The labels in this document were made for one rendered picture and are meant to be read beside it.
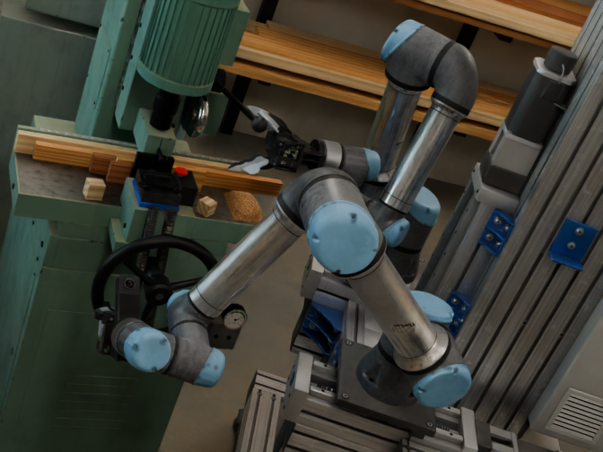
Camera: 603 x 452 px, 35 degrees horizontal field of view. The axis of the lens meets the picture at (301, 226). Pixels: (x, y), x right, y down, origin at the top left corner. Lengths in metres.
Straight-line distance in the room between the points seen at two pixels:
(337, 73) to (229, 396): 1.72
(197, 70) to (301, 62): 2.16
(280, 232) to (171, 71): 0.54
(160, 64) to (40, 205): 0.41
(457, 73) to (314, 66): 2.14
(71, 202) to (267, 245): 0.56
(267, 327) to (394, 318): 1.82
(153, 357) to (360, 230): 0.44
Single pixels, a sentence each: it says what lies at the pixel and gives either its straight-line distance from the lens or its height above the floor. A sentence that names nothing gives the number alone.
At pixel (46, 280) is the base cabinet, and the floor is 0.67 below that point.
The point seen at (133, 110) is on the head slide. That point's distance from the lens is 2.38.
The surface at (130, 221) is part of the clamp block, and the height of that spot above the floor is 0.92.
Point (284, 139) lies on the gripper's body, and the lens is 2.14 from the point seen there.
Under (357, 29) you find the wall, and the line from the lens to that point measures 4.80.
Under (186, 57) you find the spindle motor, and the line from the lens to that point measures 2.16.
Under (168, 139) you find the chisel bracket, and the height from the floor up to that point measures 1.03.
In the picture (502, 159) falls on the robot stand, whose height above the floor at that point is 1.32.
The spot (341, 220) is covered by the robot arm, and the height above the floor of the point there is 1.30.
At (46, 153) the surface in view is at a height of 0.92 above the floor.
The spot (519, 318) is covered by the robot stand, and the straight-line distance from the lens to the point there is 2.22.
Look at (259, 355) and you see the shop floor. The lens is 3.44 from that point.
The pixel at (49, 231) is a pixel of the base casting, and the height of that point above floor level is 0.80.
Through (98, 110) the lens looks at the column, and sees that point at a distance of 2.48.
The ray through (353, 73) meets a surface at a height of 0.62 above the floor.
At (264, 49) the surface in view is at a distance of 4.27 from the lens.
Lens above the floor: 2.04
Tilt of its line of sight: 28 degrees down
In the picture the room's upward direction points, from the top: 22 degrees clockwise
